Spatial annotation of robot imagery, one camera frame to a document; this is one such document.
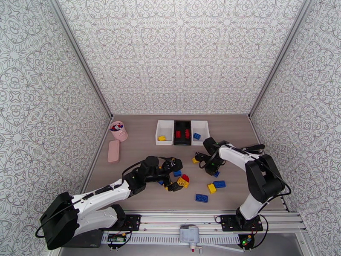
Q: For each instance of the long blue lego brick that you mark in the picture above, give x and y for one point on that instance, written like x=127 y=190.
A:
x=217 y=174
x=201 y=198
x=219 y=184

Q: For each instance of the small blue lego brick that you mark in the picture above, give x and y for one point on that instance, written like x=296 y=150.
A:
x=197 y=135
x=177 y=173

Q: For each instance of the curved yellow lego brick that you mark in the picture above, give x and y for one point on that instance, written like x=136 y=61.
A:
x=194 y=160

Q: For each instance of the small yellow lego brick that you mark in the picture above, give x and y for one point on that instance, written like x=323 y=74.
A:
x=161 y=138

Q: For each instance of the white plastic bin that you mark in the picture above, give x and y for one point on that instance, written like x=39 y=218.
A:
x=199 y=127
x=165 y=128

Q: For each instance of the large red lego brick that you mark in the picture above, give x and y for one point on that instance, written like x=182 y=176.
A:
x=187 y=133

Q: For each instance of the small red lego brick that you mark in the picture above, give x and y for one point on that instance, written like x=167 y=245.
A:
x=178 y=134

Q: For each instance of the black plastic bin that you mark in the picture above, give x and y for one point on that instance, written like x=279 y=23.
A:
x=182 y=124

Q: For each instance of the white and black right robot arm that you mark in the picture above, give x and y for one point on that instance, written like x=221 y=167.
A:
x=239 y=156

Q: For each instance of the black stapler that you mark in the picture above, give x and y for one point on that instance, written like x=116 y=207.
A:
x=258 y=148

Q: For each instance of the pink case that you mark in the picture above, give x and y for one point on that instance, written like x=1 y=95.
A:
x=114 y=151

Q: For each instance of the pink cup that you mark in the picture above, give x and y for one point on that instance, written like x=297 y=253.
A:
x=120 y=135

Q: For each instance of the grey plastic device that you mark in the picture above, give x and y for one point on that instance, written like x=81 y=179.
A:
x=189 y=235

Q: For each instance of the red marker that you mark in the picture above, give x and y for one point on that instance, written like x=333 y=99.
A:
x=116 y=127

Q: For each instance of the small circuit board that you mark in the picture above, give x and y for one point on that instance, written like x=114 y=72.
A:
x=117 y=238

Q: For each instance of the round black circuit board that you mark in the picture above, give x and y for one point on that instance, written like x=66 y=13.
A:
x=246 y=240

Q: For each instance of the flat black box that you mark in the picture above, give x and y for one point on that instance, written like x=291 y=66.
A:
x=93 y=240

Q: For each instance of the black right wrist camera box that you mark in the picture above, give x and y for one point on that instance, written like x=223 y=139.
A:
x=200 y=157

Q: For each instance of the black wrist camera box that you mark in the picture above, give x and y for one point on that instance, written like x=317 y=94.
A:
x=173 y=165
x=200 y=157

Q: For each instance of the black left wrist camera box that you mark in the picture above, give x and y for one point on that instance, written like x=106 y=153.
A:
x=173 y=165

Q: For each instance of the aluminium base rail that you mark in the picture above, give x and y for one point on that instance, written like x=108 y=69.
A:
x=173 y=219

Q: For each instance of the aluminium table side rail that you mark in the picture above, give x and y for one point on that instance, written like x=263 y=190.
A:
x=96 y=156
x=256 y=135

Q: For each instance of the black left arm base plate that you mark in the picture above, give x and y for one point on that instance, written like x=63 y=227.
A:
x=133 y=220

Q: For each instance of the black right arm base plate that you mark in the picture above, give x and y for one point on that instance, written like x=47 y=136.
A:
x=226 y=223

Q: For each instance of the aluminium table back rail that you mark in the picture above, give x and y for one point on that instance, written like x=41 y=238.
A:
x=149 y=114

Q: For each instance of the aluminium frame post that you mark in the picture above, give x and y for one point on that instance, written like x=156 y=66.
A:
x=82 y=58
x=279 y=58

